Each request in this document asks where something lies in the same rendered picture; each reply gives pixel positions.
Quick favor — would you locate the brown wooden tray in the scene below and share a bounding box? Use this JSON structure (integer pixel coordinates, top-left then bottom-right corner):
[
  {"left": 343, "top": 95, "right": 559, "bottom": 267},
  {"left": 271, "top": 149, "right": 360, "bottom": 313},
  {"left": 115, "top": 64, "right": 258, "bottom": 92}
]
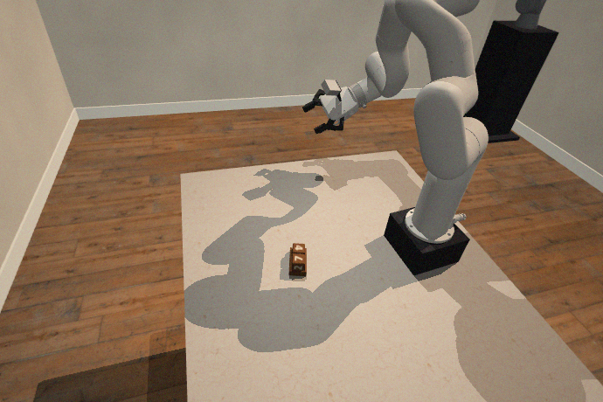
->
[{"left": 289, "top": 247, "right": 307, "bottom": 276}]

